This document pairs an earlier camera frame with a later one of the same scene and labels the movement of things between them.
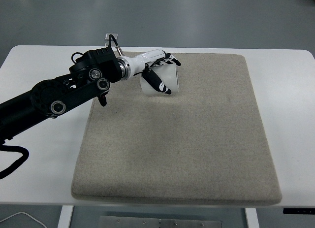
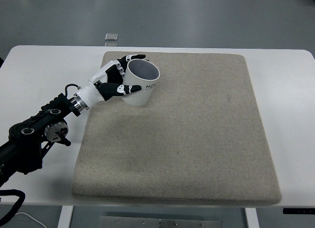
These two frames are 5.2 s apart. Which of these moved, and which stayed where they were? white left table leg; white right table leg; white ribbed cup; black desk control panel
Moved: white ribbed cup
Stayed: white left table leg; black desk control panel; white right table leg
